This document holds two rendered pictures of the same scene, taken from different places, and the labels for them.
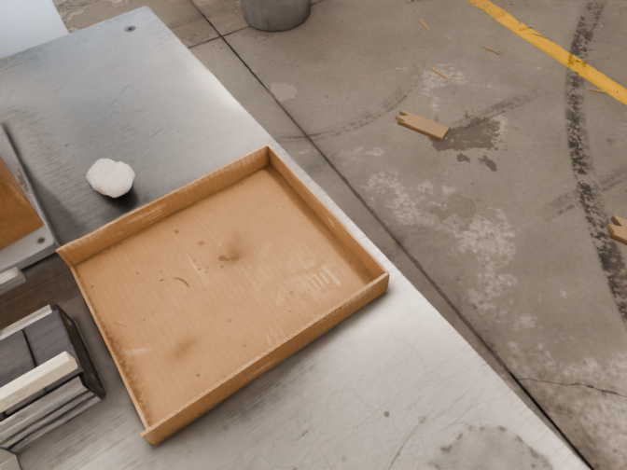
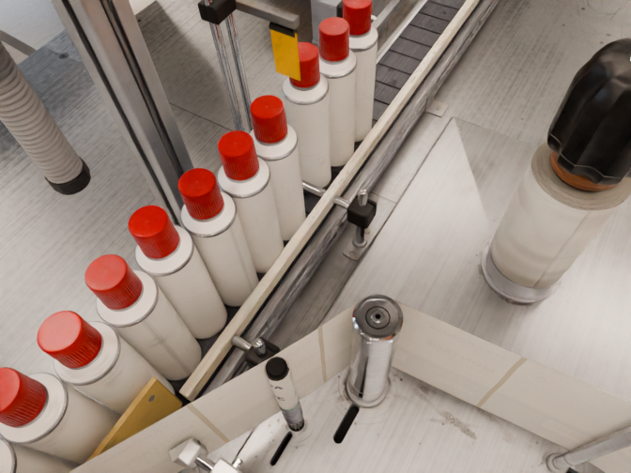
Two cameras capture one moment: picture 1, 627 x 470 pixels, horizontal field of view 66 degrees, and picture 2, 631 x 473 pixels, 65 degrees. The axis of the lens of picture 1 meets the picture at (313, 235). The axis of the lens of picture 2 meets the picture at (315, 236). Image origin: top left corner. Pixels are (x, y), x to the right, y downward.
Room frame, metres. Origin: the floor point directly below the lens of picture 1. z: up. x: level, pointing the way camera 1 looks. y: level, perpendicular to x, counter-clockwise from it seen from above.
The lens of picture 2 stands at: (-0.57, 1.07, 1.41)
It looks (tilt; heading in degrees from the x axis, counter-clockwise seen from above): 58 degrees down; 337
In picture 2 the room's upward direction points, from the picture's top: 5 degrees counter-clockwise
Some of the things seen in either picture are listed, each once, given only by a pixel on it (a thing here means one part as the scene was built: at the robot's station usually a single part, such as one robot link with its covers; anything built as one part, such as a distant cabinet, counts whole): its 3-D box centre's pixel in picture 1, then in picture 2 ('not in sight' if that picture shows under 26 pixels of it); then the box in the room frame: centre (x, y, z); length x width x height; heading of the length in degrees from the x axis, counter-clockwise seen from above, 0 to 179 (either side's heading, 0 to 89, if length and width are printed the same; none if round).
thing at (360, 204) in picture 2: not in sight; (361, 218); (-0.27, 0.88, 0.89); 0.03 x 0.03 x 0.12; 32
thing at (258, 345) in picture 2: not in sight; (253, 353); (-0.36, 1.07, 0.89); 0.06 x 0.03 x 0.12; 32
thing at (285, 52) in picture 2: not in sight; (285, 52); (-0.17, 0.92, 1.09); 0.03 x 0.01 x 0.06; 32
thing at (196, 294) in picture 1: (220, 269); not in sight; (0.31, 0.11, 0.85); 0.30 x 0.26 x 0.04; 122
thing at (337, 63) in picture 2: not in sight; (334, 99); (-0.15, 0.85, 0.98); 0.05 x 0.05 x 0.20
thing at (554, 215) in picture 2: not in sight; (567, 192); (-0.41, 0.75, 1.03); 0.09 x 0.09 x 0.30
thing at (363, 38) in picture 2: not in sight; (355, 74); (-0.12, 0.81, 0.98); 0.05 x 0.05 x 0.20
